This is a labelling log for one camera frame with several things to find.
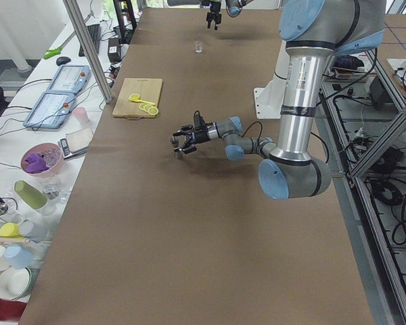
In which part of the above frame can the teach pendant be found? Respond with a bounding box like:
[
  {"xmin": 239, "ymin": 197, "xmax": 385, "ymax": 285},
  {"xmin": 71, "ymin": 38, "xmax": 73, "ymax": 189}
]
[
  {"xmin": 23, "ymin": 91, "xmax": 76, "ymax": 129},
  {"xmin": 47, "ymin": 64, "xmax": 91, "ymax": 95}
]

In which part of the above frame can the black keyboard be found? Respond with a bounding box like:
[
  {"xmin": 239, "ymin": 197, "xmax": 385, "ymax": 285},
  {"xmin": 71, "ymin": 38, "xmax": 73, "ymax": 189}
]
[{"xmin": 86, "ymin": 24, "xmax": 101, "ymax": 54}]

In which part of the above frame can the teach pendant far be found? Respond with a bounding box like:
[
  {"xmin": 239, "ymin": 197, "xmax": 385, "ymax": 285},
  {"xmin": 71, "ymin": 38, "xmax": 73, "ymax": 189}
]
[{"xmin": 47, "ymin": 64, "xmax": 91, "ymax": 95}]

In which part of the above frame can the light blue cup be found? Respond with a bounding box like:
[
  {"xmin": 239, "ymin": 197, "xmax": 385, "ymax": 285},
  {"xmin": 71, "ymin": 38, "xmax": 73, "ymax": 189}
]
[{"xmin": 4, "ymin": 244, "xmax": 34, "ymax": 269}]

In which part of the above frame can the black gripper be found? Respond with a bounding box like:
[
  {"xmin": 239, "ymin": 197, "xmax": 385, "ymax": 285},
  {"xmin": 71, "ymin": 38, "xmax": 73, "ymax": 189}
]
[
  {"xmin": 205, "ymin": 0, "xmax": 222, "ymax": 30},
  {"xmin": 173, "ymin": 123, "xmax": 211, "ymax": 154}
]

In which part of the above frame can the lemon slice top of pair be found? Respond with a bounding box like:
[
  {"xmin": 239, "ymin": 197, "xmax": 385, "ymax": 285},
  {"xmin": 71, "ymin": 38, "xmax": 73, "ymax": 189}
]
[{"xmin": 128, "ymin": 93, "xmax": 141, "ymax": 102}]

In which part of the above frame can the steel double jigger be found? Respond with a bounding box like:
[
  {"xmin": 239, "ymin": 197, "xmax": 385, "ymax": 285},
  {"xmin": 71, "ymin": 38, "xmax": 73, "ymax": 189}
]
[{"xmin": 170, "ymin": 136, "xmax": 183, "ymax": 159}]

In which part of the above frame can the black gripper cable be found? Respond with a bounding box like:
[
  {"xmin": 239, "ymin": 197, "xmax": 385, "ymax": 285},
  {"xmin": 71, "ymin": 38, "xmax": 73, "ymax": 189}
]
[{"xmin": 193, "ymin": 110, "xmax": 264, "ymax": 146}]

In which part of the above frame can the white bowl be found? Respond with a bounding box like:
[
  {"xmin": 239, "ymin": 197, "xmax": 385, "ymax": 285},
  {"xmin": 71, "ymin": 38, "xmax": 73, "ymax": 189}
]
[{"xmin": 0, "ymin": 267, "xmax": 32, "ymax": 300}]

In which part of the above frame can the small clear glass measuring cup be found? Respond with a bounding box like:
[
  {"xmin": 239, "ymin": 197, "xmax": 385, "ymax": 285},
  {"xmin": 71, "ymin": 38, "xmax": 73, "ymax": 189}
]
[{"xmin": 194, "ymin": 40, "xmax": 203, "ymax": 53}]

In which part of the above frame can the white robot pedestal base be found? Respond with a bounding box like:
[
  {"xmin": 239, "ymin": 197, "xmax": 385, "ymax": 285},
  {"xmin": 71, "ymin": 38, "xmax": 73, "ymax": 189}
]
[{"xmin": 254, "ymin": 40, "xmax": 290, "ymax": 119}]

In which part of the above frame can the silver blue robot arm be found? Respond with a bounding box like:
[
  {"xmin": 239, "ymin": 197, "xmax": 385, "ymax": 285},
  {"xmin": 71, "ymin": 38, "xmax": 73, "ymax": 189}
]
[
  {"xmin": 171, "ymin": 1, "xmax": 386, "ymax": 200},
  {"xmin": 200, "ymin": 0, "xmax": 247, "ymax": 30}
]

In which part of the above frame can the bamboo cutting board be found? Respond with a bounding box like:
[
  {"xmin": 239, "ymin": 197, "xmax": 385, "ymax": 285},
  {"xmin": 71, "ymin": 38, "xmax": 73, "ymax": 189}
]
[{"xmin": 112, "ymin": 78, "xmax": 163, "ymax": 120}]

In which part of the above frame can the lemon slice end of row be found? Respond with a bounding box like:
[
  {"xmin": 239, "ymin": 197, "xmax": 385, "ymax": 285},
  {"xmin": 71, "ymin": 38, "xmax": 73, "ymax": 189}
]
[{"xmin": 146, "ymin": 106, "xmax": 158, "ymax": 116}]

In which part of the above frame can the pink plastic cup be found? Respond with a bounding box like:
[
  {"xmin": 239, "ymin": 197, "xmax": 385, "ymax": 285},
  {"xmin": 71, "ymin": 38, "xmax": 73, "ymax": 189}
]
[{"xmin": 72, "ymin": 107, "xmax": 90, "ymax": 126}]

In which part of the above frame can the pink bowl with purple cloth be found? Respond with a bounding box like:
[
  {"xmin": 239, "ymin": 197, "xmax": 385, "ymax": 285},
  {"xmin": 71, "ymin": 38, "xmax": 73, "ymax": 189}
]
[{"xmin": 20, "ymin": 142, "xmax": 64, "ymax": 177}]

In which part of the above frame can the aluminium frame post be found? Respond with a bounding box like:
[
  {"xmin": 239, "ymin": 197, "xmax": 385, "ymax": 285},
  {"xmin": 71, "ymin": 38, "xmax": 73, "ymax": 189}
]
[{"xmin": 63, "ymin": 0, "xmax": 113, "ymax": 104}]

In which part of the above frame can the yellow plastic knife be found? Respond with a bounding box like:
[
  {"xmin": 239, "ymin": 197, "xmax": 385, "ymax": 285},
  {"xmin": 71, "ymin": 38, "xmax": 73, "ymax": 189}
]
[{"xmin": 132, "ymin": 98, "xmax": 156, "ymax": 106}]

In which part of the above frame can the green tumbler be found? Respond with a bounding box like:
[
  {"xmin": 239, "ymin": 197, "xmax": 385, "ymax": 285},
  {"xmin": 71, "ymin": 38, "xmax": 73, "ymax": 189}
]
[{"xmin": 14, "ymin": 180, "xmax": 47, "ymax": 210}]

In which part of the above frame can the yellow cup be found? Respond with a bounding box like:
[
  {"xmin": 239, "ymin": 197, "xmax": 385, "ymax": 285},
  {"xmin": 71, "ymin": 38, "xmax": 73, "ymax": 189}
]
[{"xmin": 0, "ymin": 223, "xmax": 22, "ymax": 238}]

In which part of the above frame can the teach pendant near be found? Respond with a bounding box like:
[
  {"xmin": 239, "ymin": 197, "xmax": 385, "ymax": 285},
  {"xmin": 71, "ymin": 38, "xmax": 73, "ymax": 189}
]
[{"xmin": 23, "ymin": 91, "xmax": 76, "ymax": 129}]

